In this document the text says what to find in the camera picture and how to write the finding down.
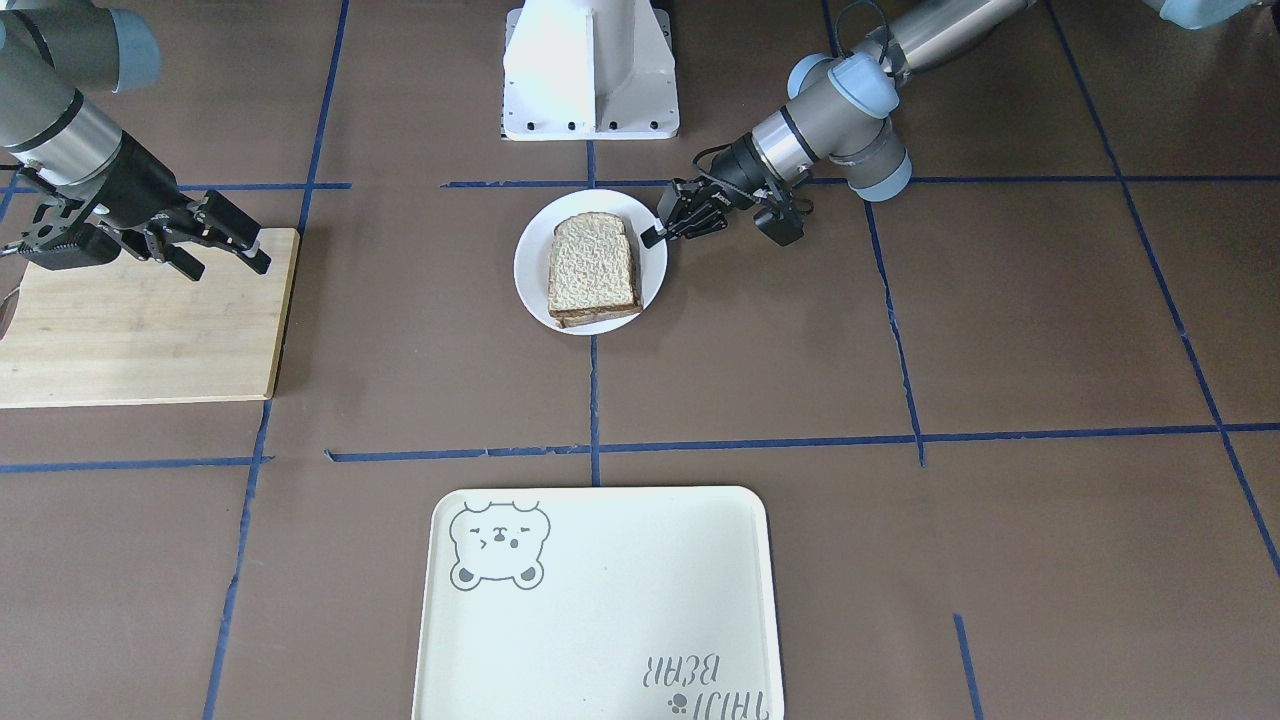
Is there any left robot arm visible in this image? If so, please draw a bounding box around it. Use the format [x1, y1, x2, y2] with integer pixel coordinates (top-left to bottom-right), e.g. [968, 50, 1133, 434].
[640, 1, 1028, 249]

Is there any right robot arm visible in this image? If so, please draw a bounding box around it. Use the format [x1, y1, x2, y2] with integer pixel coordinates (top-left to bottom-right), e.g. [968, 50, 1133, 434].
[1, 1, 271, 281]

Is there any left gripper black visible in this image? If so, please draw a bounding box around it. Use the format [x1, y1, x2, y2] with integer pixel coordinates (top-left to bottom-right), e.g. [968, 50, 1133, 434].
[640, 132, 785, 249]

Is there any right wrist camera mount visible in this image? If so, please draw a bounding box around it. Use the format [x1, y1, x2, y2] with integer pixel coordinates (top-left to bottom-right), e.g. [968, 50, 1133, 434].
[3, 168, 122, 272]

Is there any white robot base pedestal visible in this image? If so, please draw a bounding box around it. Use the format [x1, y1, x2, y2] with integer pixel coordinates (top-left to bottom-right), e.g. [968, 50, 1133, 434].
[500, 1, 681, 142]

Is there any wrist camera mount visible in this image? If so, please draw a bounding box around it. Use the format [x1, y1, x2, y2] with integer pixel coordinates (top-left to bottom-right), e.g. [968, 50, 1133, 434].
[3, 168, 122, 272]
[753, 191, 810, 247]

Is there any wooden cutting board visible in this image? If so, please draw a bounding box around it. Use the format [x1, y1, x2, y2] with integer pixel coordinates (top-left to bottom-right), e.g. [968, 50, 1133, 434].
[1, 228, 300, 409]

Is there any cream bear serving tray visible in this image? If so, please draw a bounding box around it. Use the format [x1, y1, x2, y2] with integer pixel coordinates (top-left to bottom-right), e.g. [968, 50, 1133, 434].
[411, 486, 786, 719]

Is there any white round plate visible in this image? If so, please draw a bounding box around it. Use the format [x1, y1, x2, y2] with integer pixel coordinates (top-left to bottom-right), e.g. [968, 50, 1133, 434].
[513, 190, 668, 336]

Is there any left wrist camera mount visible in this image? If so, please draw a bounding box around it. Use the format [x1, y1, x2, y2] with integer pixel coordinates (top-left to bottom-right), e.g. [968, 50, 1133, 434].
[753, 191, 810, 247]

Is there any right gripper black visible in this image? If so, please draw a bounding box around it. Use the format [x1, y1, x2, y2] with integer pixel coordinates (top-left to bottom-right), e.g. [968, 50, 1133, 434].
[90, 135, 273, 282]

